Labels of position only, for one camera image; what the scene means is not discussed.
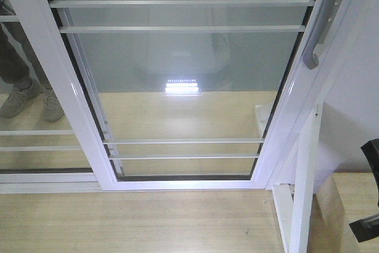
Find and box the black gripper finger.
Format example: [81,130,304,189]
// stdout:
[360,138,379,194]
[349,214,379,242]

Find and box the silver door handle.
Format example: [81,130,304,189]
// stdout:
[302,0,335,69]

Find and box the white framed sliding glass door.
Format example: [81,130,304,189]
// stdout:
[11,0,350,185]

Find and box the white fixed glass door panel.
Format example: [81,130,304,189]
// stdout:
[1,0,99,193]

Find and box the light wooden box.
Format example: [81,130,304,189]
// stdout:
[307,173,378,252]

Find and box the white diagonal support brace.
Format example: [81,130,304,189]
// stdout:
[272,104,323,252]

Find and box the light wooden platform board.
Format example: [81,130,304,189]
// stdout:
[0,89,285,253]

